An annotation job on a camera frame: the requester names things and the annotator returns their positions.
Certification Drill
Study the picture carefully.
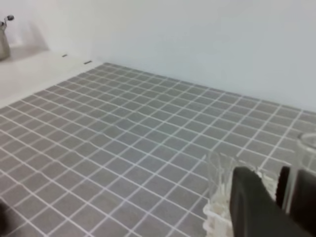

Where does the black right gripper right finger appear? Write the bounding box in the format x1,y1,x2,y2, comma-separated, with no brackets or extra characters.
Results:
276,166,316,235

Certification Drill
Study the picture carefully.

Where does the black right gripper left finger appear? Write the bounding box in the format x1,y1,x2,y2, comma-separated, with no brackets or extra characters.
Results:
230,167,316,237

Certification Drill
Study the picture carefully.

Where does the clear glass test tube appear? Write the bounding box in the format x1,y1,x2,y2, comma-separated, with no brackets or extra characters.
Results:
282,132,316,214

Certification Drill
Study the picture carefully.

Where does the white test tube rack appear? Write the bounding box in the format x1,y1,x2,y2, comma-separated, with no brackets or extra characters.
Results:
202,165,279,237

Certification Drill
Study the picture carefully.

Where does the clear tube in rack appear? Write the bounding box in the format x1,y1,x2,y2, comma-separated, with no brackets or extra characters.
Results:
207,151,225,202

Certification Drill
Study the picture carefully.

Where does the grey checked tablecloth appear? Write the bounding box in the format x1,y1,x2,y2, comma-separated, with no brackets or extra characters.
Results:
0,64,316,237

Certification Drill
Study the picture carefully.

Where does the grey metal stand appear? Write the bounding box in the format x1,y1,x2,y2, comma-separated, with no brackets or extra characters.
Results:
0,15,15,61

